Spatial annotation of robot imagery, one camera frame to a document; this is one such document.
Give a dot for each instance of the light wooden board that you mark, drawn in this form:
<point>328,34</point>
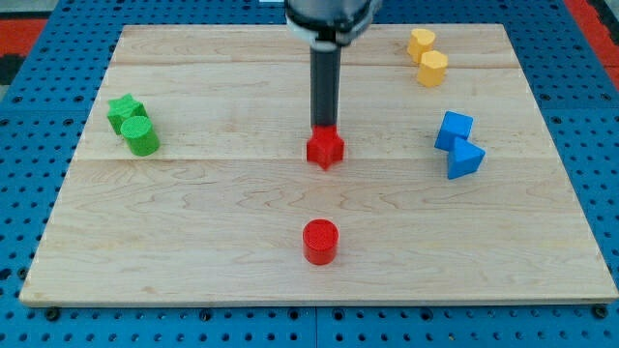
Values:
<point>215,216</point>

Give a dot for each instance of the red cylinder block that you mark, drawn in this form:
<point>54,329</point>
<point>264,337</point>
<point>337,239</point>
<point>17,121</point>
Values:
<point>320,241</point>

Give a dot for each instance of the green cylinder block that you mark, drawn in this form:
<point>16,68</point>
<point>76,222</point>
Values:
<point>139,133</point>

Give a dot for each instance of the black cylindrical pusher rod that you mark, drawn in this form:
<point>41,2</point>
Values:
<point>324,87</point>

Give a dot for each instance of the yellow heart block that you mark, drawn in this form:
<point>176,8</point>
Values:
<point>421,41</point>

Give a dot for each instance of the green star block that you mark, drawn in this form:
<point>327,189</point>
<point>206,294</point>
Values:
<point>122,109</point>

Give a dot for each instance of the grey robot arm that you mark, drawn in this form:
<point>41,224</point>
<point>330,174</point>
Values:
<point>327,26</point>

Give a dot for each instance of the blue cube block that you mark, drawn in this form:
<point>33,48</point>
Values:
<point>454,125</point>

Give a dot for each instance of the yellow hexagon block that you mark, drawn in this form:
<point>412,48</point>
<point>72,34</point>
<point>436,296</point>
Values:
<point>432,68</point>

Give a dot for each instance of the blue triangle block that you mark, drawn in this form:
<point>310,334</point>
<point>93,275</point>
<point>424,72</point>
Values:
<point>464,158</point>

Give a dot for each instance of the red star block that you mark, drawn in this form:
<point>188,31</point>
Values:
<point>325,147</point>

